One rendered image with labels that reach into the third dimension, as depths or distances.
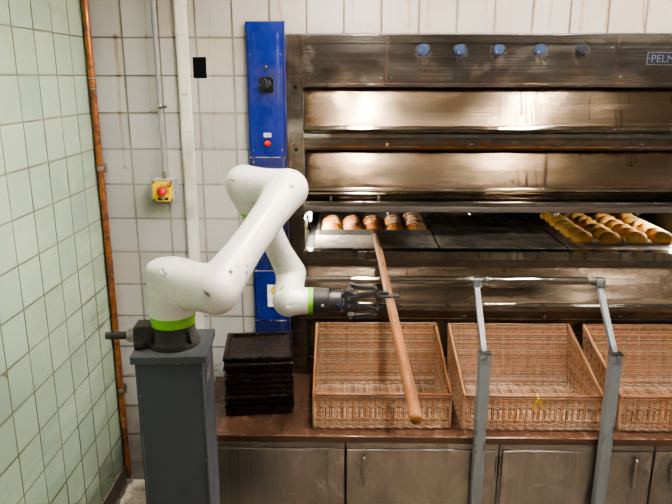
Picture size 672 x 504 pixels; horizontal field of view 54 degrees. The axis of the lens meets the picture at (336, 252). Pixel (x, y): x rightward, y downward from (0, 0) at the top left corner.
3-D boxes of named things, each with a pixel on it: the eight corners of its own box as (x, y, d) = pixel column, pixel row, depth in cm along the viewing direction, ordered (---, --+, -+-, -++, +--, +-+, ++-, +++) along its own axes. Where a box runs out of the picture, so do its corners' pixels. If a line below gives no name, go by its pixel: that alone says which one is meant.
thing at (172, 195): (156, 199, 290) (154, 176, 287) (179, 199, 290) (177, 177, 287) (151, 202, 283) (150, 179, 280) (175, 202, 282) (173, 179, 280)
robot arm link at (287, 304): (272, 323, 227) (270, 302, 219) (275, 295, 236) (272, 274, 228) (313, 323, 227) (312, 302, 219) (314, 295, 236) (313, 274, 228)
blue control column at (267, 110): (293, 335, 509) (287, 43, 453) (313, 335, 509) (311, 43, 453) (260, 485, 323) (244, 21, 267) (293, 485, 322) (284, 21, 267)
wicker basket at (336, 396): (314, 376, 308) (314, 320, 301) (435, 376, 308) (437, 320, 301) (310, 430, 261) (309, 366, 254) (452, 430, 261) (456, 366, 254)
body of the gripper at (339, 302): (330, 285, 229) (356, 285, 229) (330, 308, 231) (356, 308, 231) (329, 292, 222) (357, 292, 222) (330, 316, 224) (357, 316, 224)
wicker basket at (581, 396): (443, 377, 307) (445, 321, 300) (564, 378, 306) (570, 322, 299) (460, 431, 260) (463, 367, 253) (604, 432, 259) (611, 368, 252)
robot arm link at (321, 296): (312, 319, 223) (312, 293, 220) (314, 307, 234) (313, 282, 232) (330, 319, 223) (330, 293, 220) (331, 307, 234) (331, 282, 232)
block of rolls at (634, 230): (537, 217, 365) (538, 207, 363) (624, 217, 364) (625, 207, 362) (573, 244, 306) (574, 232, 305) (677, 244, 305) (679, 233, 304)
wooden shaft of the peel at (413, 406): (423, 426, 150) (423, 414, 149) (409, 426, 150) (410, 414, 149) (378, 239, 315) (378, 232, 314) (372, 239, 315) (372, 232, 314)
